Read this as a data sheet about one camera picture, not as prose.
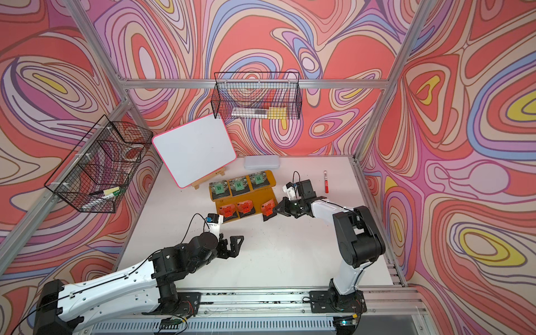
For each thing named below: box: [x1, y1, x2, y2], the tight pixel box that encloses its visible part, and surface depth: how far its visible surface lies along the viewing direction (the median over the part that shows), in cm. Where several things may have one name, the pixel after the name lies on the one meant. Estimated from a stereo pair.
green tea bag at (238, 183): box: [229, 177, 248, 192], surface depth 92 cm
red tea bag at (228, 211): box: [218, 203, 238, 222], surface depth 98 cm
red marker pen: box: [323, 170, 330, 195], surface depth 110 cm
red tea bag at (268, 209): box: [261, 198, 278, 222], surface depth 95 cm
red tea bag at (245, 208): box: [236, 199, 256, 218], surface depth 100 cm
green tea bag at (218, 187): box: [208, 180, 229, 195], surface depth 90 cm
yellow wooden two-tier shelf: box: [208, 169, 279, 224], surface depth 93 cm
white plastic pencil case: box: [243, 154, 280, 170], surface depth 121 cm
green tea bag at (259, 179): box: [248, 170, 271, 190], surface depth 93 cm
